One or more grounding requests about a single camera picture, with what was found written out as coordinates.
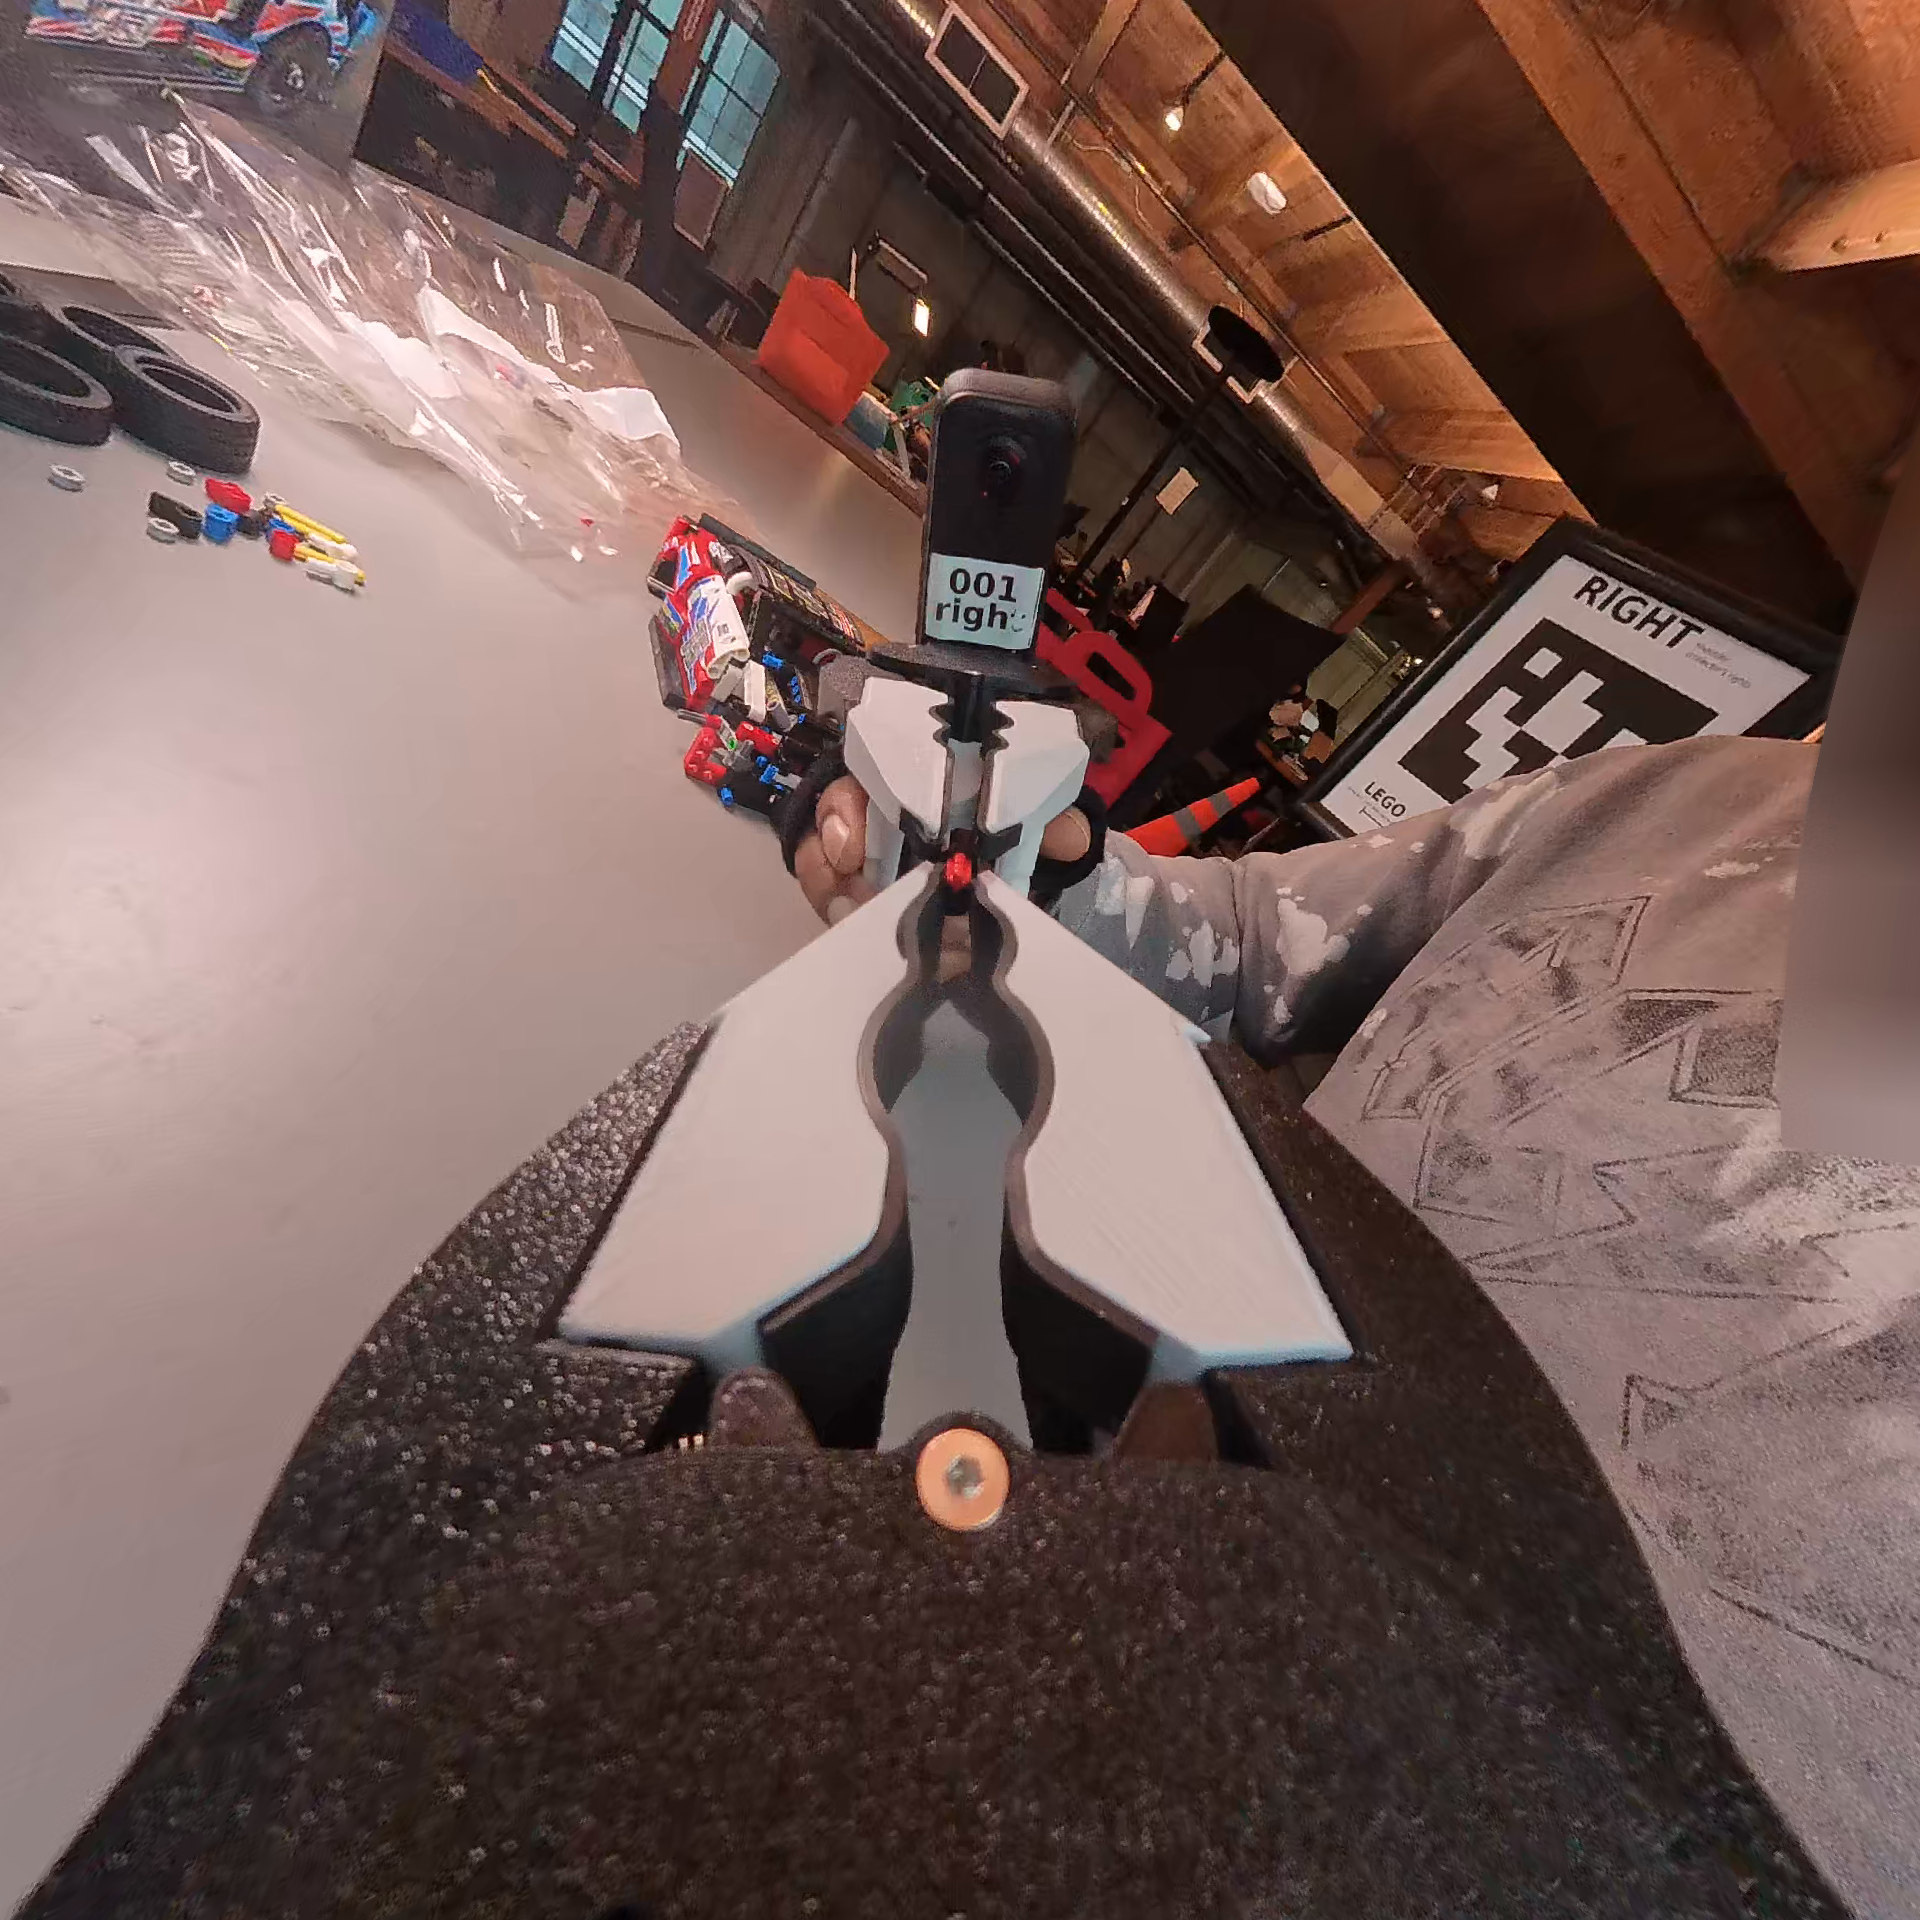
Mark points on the black toy tyre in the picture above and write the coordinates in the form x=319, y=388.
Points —
x=189, y=408
x=106, y=328
x=53, y=393
x=19, y=300

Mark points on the person's right hand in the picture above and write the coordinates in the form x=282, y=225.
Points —
x=834, y=863

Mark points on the person's patterned sweatshirt torso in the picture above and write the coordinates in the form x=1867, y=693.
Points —
x=1651, y=1276

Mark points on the red blue toy car model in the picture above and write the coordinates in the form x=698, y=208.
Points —
x=735, y=646

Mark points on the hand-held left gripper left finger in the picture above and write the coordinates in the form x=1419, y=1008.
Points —
x=751, y=1184

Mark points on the person's right forearm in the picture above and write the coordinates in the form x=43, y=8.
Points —
x=1277, y=932

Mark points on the cluster of colourful toy bricks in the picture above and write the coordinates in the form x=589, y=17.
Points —
x=255, y=534

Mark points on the red plastic frame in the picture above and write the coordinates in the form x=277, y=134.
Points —
x=1119, y=704

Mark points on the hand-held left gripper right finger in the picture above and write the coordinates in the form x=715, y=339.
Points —
x=1171, y=1200

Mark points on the printed toy set box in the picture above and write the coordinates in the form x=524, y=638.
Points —
x=181, y=53

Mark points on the grey desk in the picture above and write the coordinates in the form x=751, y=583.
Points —
x=376, y=902

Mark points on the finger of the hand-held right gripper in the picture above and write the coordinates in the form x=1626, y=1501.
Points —
x=892, y=764
x=1037, y=764

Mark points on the orange traffic cone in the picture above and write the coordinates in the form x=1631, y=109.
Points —
x=1200, y=819

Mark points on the window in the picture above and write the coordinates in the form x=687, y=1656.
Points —
x=676, y=77

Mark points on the framed marker sign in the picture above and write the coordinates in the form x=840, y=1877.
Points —
x=1576, y=704

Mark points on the crumpled clear plastic bags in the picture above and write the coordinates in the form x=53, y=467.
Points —
x=376, y=316

